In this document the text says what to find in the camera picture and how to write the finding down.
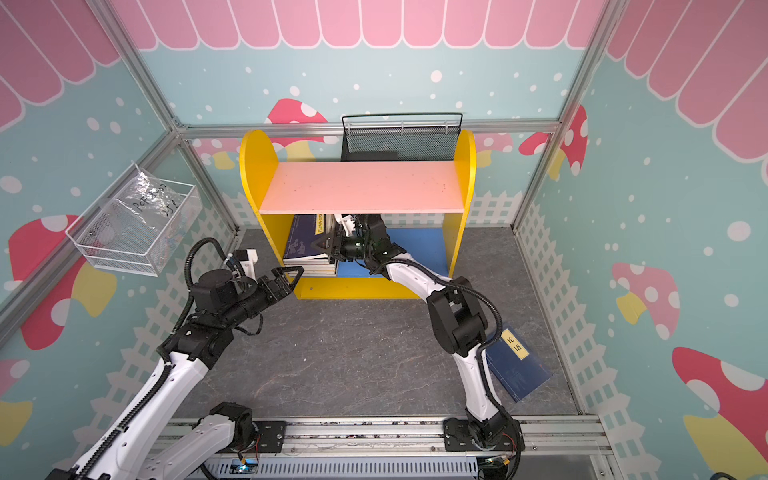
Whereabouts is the yellow bookshelf with coloured shelves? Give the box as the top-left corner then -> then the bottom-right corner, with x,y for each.
239,130 -> 477,272

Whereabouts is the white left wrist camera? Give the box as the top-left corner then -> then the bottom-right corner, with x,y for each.
227,248 -> 258,280

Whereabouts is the dark portrait cover book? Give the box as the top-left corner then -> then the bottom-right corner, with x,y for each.
299,264 -> 337,273

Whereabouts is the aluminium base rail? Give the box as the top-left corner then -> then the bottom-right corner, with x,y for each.
119,415 -> 613,457

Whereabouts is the black wire mesh basket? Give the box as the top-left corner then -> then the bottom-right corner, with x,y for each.
341,112 -> 463,162

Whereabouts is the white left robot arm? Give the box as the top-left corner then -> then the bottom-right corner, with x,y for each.
48,237 -> 304,479

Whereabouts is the navy book floral cover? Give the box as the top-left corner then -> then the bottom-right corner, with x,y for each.
283,256 -> 333,266

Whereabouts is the grey slotted cable duct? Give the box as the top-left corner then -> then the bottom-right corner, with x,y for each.
205,456 -> 479,479

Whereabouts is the navy book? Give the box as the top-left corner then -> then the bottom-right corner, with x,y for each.
486,326 -> 552,402
283,214 -> 334,260

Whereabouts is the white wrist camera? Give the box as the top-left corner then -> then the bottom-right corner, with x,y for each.
227,248 -> 258,280
333,213 -> 357,237

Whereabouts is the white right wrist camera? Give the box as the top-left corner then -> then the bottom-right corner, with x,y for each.
333,213 -> 357,237

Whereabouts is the white wire wall basket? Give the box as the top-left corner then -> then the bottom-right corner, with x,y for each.
65,164 -> 202,277

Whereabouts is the yellow cartoon cover book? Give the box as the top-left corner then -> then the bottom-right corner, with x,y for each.
286,270 -> 337,278

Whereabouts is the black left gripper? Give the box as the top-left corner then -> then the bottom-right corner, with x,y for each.
221,267 -> 305,328

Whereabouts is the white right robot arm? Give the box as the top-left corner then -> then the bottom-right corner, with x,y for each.
312,214 -> 524,453

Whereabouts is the clear plastic bag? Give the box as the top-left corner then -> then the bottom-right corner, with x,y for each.
107,170 -> 179,244

